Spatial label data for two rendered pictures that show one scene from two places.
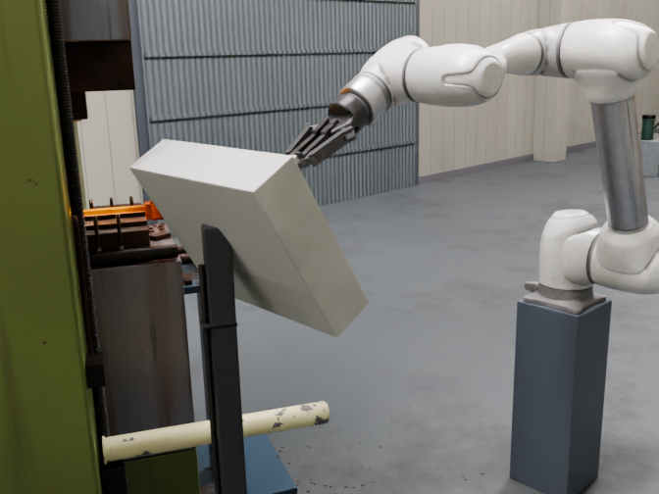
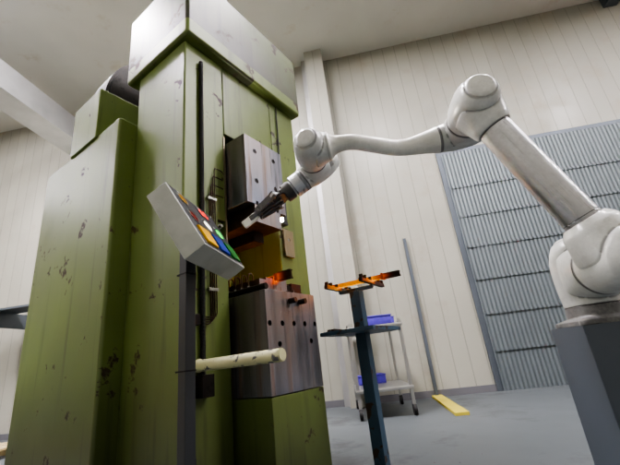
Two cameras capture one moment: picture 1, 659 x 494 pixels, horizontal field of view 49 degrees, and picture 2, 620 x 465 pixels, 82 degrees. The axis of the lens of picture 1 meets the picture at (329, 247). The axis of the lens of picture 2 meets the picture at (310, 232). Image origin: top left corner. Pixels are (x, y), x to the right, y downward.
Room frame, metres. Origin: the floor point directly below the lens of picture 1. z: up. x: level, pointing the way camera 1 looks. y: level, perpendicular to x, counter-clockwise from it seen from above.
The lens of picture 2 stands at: (0.64, -1.05, 0.59)
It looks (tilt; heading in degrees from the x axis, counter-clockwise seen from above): 20 degrees up; 51
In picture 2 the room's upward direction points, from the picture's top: 7 degrees counter-clockwise
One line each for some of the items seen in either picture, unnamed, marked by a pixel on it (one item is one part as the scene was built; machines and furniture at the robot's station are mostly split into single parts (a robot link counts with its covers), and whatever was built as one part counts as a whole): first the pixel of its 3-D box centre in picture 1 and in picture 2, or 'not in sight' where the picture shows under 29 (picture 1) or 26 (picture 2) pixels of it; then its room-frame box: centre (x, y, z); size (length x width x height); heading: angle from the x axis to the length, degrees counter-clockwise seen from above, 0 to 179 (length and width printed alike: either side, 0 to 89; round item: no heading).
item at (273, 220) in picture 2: (25, 68); (240, 228); (1.52, 0.61, 1.32); 0.42 x 0.20 x 0.10; 107
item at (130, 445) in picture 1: (220, 429); (236, 361); (1.28, 0.22, 0.62); 0.44 x 0.05 x 0.05; 107
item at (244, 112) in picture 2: not in sight; (224, 130); (1.52, 0.77, 2.06); 0.44 x 0.41 x 0.47; 107
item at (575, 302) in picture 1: (559, 290); (592, 315); (2.05, -0.69, 0.63); 0.22 x 0.18 x 0.06; 43
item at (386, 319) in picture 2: not in sight; (375, 361); (3.80, 1.89, 0.50); 1.07 x 0.64 x 1.01; 43
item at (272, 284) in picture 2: (47, 238); (243, 292); (1.52, 0.61, 0.96); 0.42 x 0.20 x 0.09; 107
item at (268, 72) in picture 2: not in sight; (220, 68); (1.51, 0.79, 2.60); 0.99 x 0.60 x 0.60; 17
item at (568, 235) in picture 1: (571, 247); (581, 269); (2.03, -0.71, 0.77); 0.18 x 0.16 x 0.22; 42
